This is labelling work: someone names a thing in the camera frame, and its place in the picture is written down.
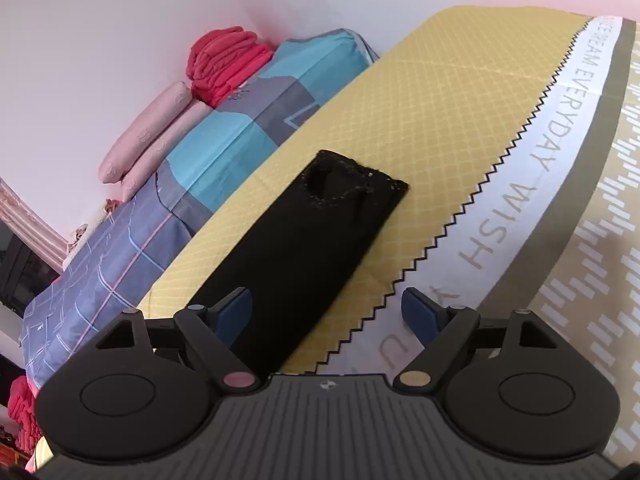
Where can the dark window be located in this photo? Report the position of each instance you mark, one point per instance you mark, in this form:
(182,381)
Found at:
(25,275)

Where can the pink pillow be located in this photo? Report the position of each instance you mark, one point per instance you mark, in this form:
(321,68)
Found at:
(165,152)
(145,130)

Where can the red folded blanket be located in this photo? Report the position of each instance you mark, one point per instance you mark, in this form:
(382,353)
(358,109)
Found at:
(225,65)
(22,410)

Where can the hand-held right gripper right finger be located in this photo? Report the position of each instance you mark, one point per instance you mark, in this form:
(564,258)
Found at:
(417,311)

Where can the pink curtain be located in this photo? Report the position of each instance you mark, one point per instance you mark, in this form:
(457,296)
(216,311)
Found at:
(30,225)

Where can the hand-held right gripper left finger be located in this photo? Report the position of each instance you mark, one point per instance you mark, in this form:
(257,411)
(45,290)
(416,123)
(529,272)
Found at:
(235,313)

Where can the yellow patterned bed cover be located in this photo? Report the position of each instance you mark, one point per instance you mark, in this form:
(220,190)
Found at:
(450,110)

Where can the black pants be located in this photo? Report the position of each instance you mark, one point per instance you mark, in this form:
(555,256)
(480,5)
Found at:
(300,240)

